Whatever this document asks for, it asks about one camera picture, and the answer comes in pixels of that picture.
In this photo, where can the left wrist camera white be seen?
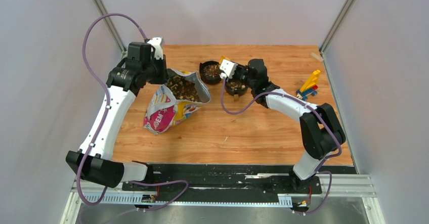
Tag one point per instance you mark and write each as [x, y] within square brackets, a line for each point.
[157, 43]

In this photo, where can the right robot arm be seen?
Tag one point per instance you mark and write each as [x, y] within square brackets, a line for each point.
[321, 131]

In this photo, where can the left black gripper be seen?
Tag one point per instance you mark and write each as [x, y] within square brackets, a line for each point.
[163, 77]

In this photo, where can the pet food bag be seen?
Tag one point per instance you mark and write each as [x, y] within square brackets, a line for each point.
[165, 111]

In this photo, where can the black bowl left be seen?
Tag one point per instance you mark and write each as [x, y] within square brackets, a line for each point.
[209, 72]

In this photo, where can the pet food kibble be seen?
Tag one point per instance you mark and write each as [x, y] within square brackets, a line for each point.
[183, 89]

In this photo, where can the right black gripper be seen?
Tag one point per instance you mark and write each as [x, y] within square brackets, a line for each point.
[239, 67]

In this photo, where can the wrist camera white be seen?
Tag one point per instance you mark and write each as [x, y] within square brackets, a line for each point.
[227, 69]
[157, 43]

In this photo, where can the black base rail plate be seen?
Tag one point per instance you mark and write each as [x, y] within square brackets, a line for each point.
[234, 183]

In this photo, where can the yellow plastic scoop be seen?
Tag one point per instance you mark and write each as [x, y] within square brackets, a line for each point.
[224, 58]

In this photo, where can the black bowl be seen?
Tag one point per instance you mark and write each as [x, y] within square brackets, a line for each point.
[235, 88]
[209, 72]

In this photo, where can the colourful toy block figure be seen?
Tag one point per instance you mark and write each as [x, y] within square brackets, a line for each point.
[310, 87]

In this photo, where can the right aluminium frame post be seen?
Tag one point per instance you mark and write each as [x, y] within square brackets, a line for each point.
[335, 26]

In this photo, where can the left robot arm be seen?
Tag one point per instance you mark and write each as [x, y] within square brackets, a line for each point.
[145, 63]

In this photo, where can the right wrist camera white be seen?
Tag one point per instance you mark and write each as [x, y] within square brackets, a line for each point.
[227, 69]

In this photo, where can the black bowl right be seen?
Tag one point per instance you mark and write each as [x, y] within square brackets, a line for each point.
[235, 88]

